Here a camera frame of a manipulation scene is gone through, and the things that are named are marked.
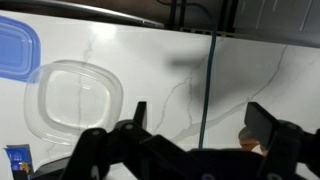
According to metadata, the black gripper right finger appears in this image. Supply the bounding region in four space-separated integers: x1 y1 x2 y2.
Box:
244 101 320 180

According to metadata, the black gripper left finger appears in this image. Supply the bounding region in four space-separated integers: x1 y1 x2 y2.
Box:
59 101 188 180

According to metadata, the blue rectangular plastic lid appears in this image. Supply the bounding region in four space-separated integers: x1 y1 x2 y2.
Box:
0 14 42 83

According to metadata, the clear square lunch box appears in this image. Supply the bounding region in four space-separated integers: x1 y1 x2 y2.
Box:
23 59 125 147

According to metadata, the dark wooden spoon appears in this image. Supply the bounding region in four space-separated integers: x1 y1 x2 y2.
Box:
237 127 268 156

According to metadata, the black steel coffee maker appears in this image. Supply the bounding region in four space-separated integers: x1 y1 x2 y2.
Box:
30 155 73 180

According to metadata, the blue printed card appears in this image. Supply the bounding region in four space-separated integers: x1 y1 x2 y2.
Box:
4 143 35 175

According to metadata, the silver dishwasher handle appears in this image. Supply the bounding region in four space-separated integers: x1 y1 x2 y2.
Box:
0 0 165 30

